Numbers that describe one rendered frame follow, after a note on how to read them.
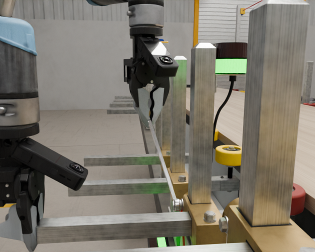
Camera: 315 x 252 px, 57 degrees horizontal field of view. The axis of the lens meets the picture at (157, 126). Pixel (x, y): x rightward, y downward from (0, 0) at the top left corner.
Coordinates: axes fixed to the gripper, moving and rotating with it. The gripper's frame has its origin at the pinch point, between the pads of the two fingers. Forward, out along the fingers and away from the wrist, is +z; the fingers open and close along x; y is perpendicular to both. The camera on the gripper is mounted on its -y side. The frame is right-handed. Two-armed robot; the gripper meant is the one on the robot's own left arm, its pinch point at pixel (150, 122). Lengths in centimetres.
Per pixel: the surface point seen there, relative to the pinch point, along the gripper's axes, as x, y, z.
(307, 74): -152, 79, -6
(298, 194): -14.1, -27.8, 8.0
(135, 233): 10.3, -17.0, 14.8
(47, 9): -63, 793, -151
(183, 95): -11.8, 5.8, -5.0
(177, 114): -10.5, 6.2, -0.2
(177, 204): 0.1, -12.9, 13.7
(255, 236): 9.0, -41.6, 1.4
